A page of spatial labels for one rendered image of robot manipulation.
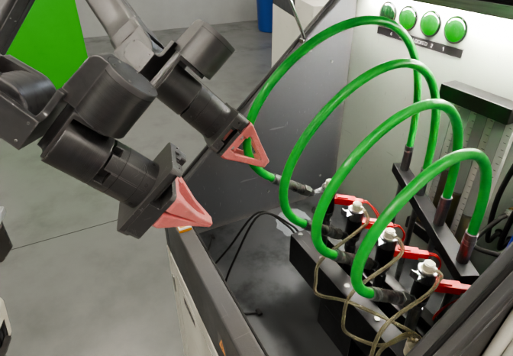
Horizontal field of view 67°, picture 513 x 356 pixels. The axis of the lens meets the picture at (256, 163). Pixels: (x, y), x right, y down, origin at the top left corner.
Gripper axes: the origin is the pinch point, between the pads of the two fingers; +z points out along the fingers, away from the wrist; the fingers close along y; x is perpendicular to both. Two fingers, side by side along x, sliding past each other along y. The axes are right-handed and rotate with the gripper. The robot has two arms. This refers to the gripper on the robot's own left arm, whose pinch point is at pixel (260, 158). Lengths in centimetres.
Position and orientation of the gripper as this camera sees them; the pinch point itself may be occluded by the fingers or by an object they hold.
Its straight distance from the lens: 63.3
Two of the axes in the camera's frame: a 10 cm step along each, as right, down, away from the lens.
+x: -6.6, 7.5, 0.7
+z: 7.1, 5.9, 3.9
